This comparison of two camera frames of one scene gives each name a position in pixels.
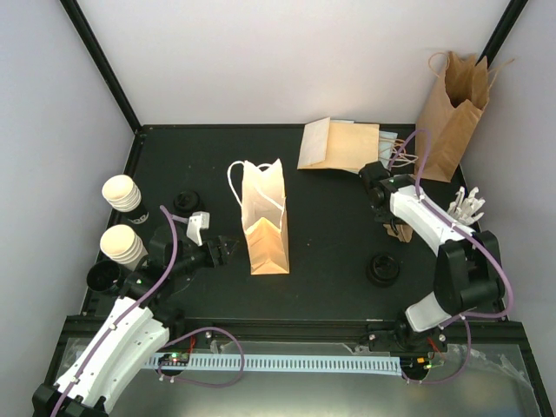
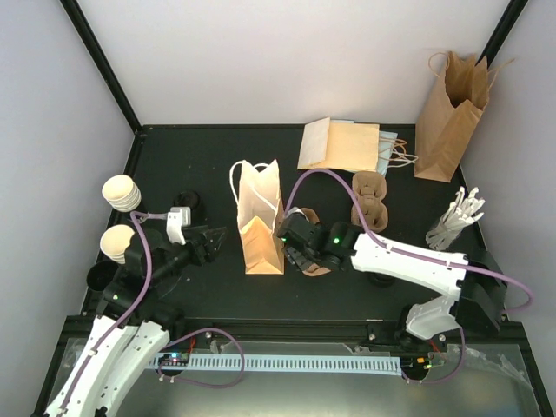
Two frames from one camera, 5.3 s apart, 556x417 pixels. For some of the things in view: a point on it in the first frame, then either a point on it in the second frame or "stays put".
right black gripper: (384, 220) to (321, 225)
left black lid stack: (187, 201) stays put
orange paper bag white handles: (264, 220) stays put
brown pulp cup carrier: (405, 232) to (314, 270)
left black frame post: (89, 40) stays put
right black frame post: (502, 30) stays put
